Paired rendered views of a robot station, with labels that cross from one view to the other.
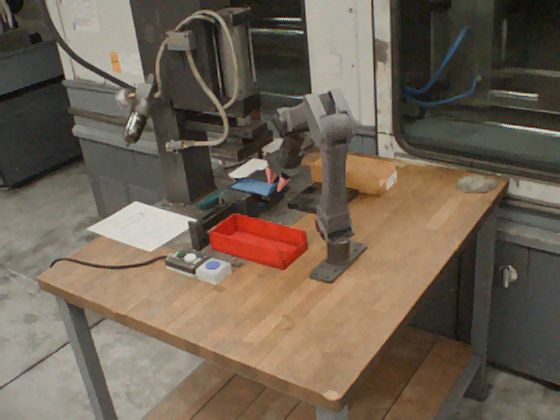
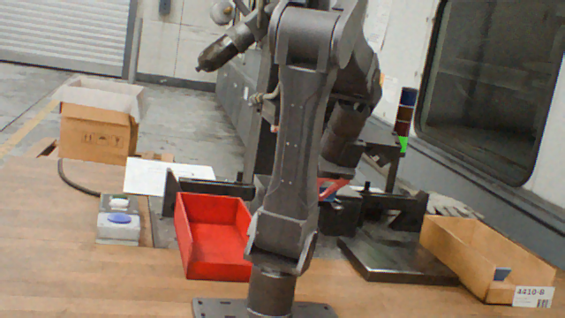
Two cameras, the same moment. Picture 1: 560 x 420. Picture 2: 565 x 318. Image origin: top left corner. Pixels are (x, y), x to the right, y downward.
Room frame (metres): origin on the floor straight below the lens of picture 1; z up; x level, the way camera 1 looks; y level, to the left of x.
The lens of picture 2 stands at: (0.78, -0.60, 1.29)
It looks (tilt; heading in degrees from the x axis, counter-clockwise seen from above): 12 degrees down; 37
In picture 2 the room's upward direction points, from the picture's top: 10 degrees clockwise
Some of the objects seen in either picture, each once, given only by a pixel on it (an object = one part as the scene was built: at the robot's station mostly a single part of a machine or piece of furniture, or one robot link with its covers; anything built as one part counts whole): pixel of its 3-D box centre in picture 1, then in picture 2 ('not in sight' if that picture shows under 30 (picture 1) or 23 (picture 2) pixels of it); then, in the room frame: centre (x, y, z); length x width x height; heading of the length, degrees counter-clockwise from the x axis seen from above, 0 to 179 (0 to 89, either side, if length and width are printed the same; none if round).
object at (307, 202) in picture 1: (323, 198); (395, 260); (1.78, -0.13, 0.91); 0.17 x 0.16 x 0.02; 143
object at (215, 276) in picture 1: (214, 275); (116, 236); (1.42, 0.20, 0.90); 0.07 x 0.07 x 0.06; 53
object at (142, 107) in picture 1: (142, 107); (241, 36); (1.86, 0.39, 1.25); 0.19 x 0.07 x 0.19; 143
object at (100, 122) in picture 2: not in sight; (103, 119); (3.56, 3.16, 0.40); 0.67 x 0.60 x 0.50; 45
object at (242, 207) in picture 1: (252, 197); (303, 208); (1.79, 0.09, 0.94); 0.20 x 0.10 x 0.07; 143
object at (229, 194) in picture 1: (251, 185); (307, 187); (1.79, 0.09, 0.98); 0.20 x 0.10 x 0.01; 143
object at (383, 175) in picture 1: (353, 173); (481, 259); (1.90, -0.24, 0.93); 0.25 x 0.13 x 0.08; 53
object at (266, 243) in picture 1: (257, 240); (216, 233); (1.53, 0.08, 0.93); 0.25 x 0.12 x 0.06; 53
